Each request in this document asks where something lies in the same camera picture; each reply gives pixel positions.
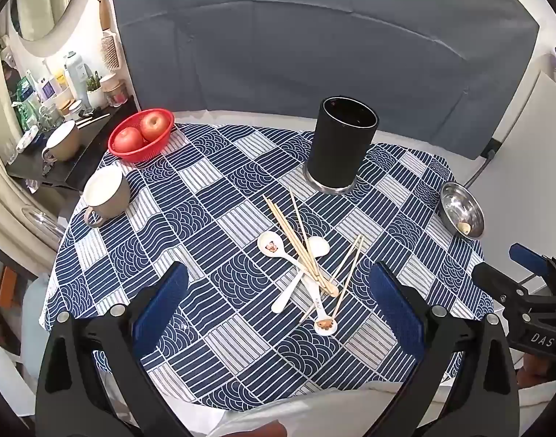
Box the green packet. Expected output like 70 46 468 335
10 76 40 129

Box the oval wall mirror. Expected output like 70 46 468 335
11 0 102 56

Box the grey spray bottle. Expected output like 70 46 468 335
63 51 88 102

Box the small steel bowl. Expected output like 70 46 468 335
439 181 486 239

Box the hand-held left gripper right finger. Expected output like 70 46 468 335
368 261 521 437

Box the black power cable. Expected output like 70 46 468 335
464 139 503 188

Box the clear glass dish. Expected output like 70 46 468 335
22 206 67 238

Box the wooden hairbrush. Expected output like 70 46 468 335
98 0 122 74

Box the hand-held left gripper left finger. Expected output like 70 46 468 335
36 261 201 437

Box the red plastic basket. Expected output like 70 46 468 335
107 108 176 164

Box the clear glass jar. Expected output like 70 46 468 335
38 104 63 132

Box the black cylindrical utensil holder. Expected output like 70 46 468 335
303 97 380 196

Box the white spoon with bear print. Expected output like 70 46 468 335
257 231 316 284

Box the white spoon with paw print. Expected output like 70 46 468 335
305 277 339 336

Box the plain white ceramic spoon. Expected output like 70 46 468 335
271 236 331 314

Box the red apple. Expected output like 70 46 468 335
113 127 144 154
140 113 169 143

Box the person's right forearm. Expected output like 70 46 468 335
517 377 556 437

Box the grey backdrop cloth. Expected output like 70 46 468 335
109 0 541 161

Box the beige ceramic mug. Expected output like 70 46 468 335
81 165 132 229
41 121 83 165

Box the small potted plant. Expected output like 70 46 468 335
85 72 106 111

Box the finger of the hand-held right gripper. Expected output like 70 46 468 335
509 242 556 298
471 263 535 304

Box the blue patterned tablecloth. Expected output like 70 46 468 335
39 123 495 413

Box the person's right hand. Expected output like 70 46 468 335
517 354 556 382

